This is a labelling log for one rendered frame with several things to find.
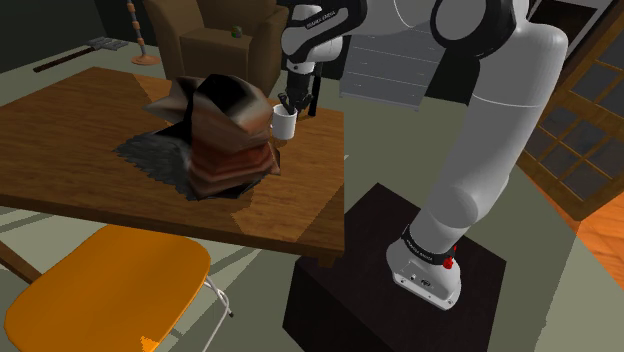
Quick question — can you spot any floor lamp with round base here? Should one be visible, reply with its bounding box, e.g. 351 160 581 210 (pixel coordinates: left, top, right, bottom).
125 0 163 67

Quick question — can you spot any brown armchair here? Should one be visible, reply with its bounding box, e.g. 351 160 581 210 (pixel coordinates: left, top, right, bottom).
142 0 290 99

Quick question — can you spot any wooden door with glass panes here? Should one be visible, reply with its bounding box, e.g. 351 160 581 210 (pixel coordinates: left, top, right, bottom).
515 0 624 222

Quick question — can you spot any orange seat folding chair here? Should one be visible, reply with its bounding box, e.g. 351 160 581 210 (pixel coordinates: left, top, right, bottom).
3 224 235 352

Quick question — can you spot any dark robot stand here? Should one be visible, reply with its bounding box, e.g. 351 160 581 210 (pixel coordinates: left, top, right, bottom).
282 182 508 352

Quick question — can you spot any brown wooden table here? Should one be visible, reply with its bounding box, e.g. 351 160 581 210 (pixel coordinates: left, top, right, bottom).
0 66 347 269

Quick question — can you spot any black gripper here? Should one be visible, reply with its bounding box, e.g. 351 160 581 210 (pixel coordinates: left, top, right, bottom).
277 71 314 117

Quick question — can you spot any white mug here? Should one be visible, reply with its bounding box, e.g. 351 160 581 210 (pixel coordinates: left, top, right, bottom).
269 103 299 143

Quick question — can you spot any brown crumpled bag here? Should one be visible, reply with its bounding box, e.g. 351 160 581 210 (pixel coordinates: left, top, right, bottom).
112 73 283 203

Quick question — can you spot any grey chest of drawers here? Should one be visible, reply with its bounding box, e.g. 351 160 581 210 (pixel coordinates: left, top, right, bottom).
339 32 446 113

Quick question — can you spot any dark long-handled broom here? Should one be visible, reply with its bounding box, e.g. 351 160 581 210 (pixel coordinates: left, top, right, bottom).
32 36 131 74

